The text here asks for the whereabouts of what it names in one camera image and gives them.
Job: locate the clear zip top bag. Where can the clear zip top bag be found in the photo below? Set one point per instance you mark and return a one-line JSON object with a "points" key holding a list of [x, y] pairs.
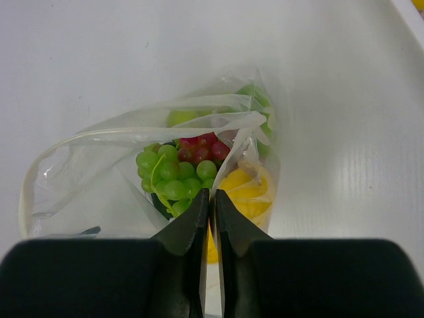
{"points": [[132, 175]]}

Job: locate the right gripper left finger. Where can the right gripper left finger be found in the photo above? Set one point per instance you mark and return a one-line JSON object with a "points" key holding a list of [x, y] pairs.
{"points": [[161, 276]]}

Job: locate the yellow lemon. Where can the yellow lemon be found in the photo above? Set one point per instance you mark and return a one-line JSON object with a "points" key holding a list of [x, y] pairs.
{"points": [[419, 4]]}

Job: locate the dark green avocado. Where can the dark green avocado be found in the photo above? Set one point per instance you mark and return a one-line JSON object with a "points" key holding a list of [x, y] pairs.
{"points": [[162, 209]]}

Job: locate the light green cabbage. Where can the light green cabbage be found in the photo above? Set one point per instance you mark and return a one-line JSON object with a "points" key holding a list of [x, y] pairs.
{"points": [[177, 117]]}

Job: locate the green grapes bunch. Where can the green grapes bunch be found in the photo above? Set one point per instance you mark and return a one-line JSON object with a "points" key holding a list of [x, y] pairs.
{"points": [[175, 183]]}

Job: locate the white perforated plastic basket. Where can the white perforated plastic basket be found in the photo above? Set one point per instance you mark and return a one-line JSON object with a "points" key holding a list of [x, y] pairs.
{"points": [[410, 15]]}

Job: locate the yellow squash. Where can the yellow squash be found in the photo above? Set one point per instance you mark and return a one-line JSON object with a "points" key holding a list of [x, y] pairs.
{"points": [[253, 195]]}

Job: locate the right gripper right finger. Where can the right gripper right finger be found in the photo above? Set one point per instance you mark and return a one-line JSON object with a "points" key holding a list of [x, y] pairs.
{"points": [[263, 276]]}

